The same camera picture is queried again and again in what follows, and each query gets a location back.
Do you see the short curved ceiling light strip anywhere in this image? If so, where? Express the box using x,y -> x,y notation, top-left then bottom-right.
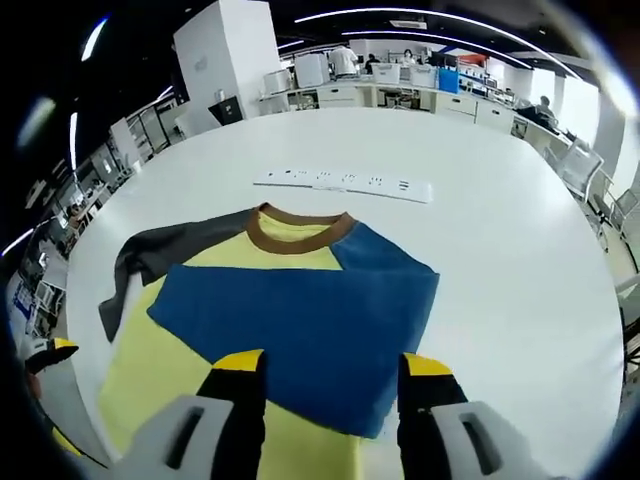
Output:
342,29 -> 534,66

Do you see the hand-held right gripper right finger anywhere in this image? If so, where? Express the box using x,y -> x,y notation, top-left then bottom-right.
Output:
397,352 -> 561,480

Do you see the white square pillar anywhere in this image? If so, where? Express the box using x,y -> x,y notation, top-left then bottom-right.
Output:
172,0 -> 281,134

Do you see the white mesh office chair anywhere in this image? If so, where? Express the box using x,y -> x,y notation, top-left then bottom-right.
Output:
554,139 -> 609,201
592,187 -> 640,251

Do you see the long curved ceiling light strip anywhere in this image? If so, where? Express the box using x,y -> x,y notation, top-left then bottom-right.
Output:
293,7 -> 581,69

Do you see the white storage bin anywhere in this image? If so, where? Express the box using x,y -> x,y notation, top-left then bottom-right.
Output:
372,62 -> 402,85
409,65 -> 439,89

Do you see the large white cabinet appliance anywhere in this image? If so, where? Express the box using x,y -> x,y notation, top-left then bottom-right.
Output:
293,53 -> 331,90

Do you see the small white cabinet appliance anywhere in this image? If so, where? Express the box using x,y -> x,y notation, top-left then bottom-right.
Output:
262,69 -> 292,96

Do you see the yellow blue grey garment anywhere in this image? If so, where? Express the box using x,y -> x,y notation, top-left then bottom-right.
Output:
97,202 -> 441,480

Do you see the black tilted board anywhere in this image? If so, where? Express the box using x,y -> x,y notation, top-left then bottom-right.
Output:
208,97 -> 246,126

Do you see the white table socket panel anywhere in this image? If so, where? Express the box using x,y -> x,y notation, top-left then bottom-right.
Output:
252,167 -> 434,206

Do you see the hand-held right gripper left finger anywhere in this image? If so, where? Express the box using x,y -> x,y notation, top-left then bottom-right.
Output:
117,348 -> 268,480

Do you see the long white workbench row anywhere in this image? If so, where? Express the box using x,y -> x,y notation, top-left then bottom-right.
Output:
259,79 -> 516,126

